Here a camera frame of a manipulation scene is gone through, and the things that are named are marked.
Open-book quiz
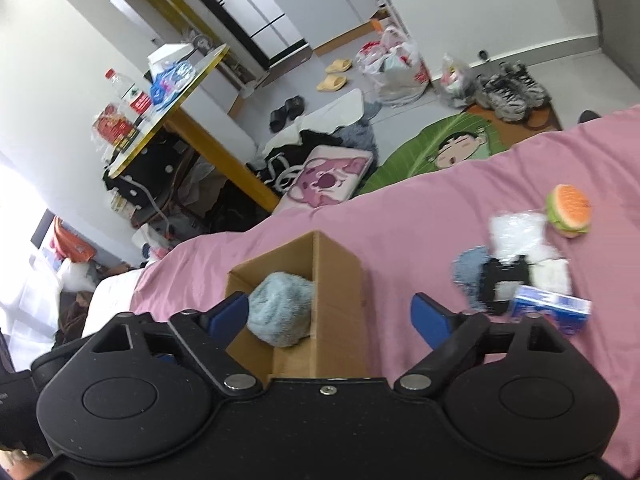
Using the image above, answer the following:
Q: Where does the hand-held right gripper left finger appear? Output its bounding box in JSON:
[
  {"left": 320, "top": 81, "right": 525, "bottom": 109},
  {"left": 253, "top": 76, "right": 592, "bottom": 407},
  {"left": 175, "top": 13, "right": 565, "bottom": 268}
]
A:
[{"left": 92, "top": 291, "right": 263, "bottom": 393}]

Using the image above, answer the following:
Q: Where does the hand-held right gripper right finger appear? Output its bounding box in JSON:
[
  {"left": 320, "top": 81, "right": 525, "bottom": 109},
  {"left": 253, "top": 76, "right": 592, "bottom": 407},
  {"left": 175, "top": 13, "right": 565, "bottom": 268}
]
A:
[{"left": 394, "top": 292, "right": 571, "bottom": 393}]

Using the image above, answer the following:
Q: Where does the light blue fluffy plush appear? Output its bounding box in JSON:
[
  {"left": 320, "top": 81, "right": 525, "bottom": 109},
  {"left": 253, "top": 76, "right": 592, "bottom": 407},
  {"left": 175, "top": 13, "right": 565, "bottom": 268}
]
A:
[{"left": 247, "top": 272, "right": 318, "bottom": 348}]

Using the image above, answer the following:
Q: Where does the grey-blue plush toy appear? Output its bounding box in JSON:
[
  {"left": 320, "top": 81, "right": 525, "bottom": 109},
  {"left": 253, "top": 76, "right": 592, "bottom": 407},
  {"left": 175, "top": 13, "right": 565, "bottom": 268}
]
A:
[{"left": 452, "top": 246, "right": 493, "bottom": 306}]

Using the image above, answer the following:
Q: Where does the black and white cloth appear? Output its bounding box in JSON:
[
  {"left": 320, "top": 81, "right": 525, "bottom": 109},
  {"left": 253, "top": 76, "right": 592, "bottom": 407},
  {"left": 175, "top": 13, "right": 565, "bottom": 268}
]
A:
[{"left": 480, "top": 255, "right": 531, "bottom": 316}]

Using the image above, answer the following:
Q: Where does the brown cardboard box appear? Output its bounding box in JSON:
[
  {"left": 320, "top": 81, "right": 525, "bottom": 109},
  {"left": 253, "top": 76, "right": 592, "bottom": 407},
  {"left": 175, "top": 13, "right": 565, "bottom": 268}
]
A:
[{"left": 225, "top": 230, "right": 371, "bottom": 378}]

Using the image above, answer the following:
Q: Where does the blue and white packet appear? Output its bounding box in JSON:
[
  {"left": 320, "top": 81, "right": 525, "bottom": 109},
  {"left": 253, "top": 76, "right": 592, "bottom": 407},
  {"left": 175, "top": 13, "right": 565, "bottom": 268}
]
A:
[{"left": 510, "top": 285, "right": 592, "bottom": 336}]

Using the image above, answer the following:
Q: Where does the white plastic bag packet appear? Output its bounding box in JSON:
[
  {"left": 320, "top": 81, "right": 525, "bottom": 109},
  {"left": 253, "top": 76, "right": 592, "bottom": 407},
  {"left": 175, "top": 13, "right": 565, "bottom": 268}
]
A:
[{"left": 487, "top": 211, "right": 548, "bottom": 263}]

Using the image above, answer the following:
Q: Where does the burger plush toy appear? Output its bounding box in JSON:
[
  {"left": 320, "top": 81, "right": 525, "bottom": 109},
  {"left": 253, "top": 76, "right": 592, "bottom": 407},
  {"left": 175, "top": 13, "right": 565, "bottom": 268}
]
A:
[{"left": 545, "top": 184, "right": 592, "bottom": 238}]

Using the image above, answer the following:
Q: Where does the pink bed sheet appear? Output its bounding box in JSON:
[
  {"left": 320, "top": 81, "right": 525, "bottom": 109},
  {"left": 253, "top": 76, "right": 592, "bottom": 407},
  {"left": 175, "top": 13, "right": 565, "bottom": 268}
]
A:
[{"left": 130, "top": 102, "right": 640, "bottom": 480}]

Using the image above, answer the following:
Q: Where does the small white appliance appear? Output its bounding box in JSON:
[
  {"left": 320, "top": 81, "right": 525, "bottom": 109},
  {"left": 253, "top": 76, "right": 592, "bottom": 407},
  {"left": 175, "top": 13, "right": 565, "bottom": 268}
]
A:
[{"left": 132, "top": 222, "right": 176, "bottom": 261}]

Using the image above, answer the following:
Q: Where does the white pillow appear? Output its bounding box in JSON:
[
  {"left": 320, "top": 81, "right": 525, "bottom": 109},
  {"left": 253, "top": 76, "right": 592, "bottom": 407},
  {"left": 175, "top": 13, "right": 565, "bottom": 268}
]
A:
[{"left": 82, "top": 270, "right": 151, "bottom": 336}]

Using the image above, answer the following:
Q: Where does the brown blanket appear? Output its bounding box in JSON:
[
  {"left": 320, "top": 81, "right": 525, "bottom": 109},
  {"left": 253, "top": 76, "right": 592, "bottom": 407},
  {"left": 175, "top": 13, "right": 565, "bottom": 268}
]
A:
[{"left": 57, "top": 290, "right": 93, "bottom": 341}]

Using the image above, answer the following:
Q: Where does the white fluffy cushion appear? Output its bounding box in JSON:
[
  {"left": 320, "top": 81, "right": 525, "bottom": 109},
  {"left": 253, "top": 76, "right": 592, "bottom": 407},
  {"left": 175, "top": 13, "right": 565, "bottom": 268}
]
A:
[{"left": 57, "top": 260, "right": 98, "bottom": 293}]

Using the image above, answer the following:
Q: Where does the round table with yellow leg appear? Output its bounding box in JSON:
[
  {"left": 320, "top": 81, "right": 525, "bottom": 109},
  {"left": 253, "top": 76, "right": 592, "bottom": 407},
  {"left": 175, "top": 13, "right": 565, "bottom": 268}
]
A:
[{"left": 102, "top": 44, "right": 281, "bottom": 211}]

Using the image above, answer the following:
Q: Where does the green leaf cartoon rug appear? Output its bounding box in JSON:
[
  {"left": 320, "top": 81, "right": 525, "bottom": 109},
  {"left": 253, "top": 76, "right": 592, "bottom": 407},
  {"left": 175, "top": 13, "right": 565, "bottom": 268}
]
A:
[{"left": 360, "top": 110, "right": 511, "bottom": 196}]

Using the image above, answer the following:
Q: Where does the pink bear cushion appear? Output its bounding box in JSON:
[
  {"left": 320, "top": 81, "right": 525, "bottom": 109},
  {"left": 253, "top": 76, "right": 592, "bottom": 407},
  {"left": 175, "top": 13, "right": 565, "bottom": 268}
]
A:
[{"left": 277, "top": 145, "right": 373, "bottom": 211}]

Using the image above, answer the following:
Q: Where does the black polka dot bag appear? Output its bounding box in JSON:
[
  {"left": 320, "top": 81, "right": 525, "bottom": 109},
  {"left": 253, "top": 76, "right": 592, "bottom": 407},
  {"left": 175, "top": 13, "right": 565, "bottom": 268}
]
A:
[{"left": 104, "top": 132, "right": 201, "bottom": 211}]

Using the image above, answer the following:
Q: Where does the orange cloth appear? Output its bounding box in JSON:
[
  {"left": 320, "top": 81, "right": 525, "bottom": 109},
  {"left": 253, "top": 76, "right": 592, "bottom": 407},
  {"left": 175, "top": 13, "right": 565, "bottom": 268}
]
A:
[{"left": 50, "top": 217, "right": 96, "bottom": 263}]

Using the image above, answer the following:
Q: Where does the black clothes pile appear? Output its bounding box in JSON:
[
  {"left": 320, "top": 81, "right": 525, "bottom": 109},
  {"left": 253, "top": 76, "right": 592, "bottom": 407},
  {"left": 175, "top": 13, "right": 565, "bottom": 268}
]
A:
[{"left": 250, "top": 130, "right": 346, "bottom": 196}]

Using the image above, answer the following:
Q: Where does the grey fluffy rug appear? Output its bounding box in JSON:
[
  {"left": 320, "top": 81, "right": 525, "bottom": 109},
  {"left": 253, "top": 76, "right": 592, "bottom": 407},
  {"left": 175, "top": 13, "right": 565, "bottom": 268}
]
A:
[{"left": 335, "top": 102, "right": 381, "bottom": 166}]

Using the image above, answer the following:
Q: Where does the red snack packet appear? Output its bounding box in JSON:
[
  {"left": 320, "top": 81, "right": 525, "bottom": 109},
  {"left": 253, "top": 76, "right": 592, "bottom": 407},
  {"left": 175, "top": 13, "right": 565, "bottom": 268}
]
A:
[{"left": 91, "top": 102, "right": 141, "bottom": 153}]

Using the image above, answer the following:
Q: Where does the brown doormat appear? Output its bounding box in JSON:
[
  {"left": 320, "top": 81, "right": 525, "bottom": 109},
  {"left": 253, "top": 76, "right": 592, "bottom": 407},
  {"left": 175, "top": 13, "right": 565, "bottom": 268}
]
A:
[{"left": 465, "top": 102, "right": 563, "bottom": 151}]

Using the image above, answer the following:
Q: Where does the white floor mat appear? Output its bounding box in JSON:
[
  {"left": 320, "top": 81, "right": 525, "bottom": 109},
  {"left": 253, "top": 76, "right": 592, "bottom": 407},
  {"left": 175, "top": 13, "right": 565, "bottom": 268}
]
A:
[{"left": 265, "top": 89, "right": 365, "bottom": 153}]

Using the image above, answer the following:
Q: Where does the grey sneaker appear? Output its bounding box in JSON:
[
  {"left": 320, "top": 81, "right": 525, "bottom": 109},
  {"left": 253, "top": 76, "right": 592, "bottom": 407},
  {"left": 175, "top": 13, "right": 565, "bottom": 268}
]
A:
[
  {"left": 500, "top": 62, "right": 548, "bottom": 108},
  {"left": 477, "top": 72, "right": 531, "bottom": 122}
]

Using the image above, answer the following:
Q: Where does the small clear plastic bag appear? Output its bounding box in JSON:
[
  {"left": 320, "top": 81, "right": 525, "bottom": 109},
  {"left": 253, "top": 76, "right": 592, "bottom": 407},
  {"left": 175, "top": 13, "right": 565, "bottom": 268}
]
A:
[{"left": 440, "top": 55, "right": 478, "bottom": 108}]

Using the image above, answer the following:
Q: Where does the blue plastic bag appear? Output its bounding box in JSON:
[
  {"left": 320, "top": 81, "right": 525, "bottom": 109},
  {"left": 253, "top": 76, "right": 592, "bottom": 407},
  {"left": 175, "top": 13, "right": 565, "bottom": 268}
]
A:
[{"left": 149, "top": 60, "right": 196, "bottom": 106}]

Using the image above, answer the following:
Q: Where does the clear water bottle red label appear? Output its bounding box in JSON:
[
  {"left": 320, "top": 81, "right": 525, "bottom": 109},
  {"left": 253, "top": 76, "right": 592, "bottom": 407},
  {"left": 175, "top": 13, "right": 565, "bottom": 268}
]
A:
[{"left": 104, "top": 67, "right": 153, "bottom": 121}]

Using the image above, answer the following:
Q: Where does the white plastic shopping bag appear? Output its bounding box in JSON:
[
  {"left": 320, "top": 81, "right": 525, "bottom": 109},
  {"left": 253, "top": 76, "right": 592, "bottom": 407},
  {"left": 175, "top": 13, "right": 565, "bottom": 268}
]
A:
[{"left": 356, "top": 25, "right": 431, "bottom": 106}]

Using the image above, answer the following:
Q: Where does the white tissue box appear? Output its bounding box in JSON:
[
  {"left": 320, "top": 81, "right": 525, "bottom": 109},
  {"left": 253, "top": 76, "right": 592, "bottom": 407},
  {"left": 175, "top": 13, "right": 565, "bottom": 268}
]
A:
[{"left": 147, "top": 42, "right": 196, "bottom": 68}]

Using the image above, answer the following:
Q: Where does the black framed glass door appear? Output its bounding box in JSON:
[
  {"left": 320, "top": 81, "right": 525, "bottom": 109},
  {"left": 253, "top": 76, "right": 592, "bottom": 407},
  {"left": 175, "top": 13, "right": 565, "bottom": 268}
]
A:
[{"left": 112, "top": 0, "right": 313, "bottom": 71}]

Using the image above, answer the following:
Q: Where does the white kitchen cabinet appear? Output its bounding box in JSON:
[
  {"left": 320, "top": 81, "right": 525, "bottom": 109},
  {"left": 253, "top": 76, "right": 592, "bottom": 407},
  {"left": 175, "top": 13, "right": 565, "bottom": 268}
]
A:
[{"left": 265, "top": 0, "right": 386, "bottom": 51}]

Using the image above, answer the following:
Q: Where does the white cable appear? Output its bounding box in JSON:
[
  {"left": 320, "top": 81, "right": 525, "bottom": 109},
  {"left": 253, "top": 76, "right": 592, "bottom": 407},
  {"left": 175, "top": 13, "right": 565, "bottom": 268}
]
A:
[{"left": 130, "top": 180, "right": 173, "bottom": 221}]

